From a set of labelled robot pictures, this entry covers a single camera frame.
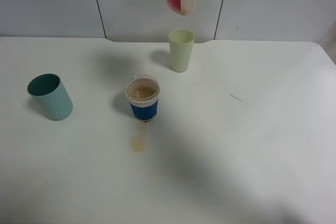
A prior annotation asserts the plastic bottle with pink label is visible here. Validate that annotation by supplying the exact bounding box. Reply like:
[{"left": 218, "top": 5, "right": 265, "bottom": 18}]
[{"left": 166, "top": 0, "right": 197, "bottom": 16}]

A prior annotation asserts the clear cup with blue sleeve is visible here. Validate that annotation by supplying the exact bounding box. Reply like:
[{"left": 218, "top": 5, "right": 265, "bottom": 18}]
[{"left": 125, "top": 74, "right": 160, "bottom": 122}]

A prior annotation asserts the pale yellow plastic cup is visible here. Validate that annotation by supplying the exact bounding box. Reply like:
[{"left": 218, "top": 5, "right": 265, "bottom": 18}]
[{"left": 169, "top": 29, "right": 195, "bottom": 72}]

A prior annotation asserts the teal plastic cup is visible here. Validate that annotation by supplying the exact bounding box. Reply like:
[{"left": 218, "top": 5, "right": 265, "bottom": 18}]
[{"left": 27, "top": 73, "right": 73, "bottom": 121}]

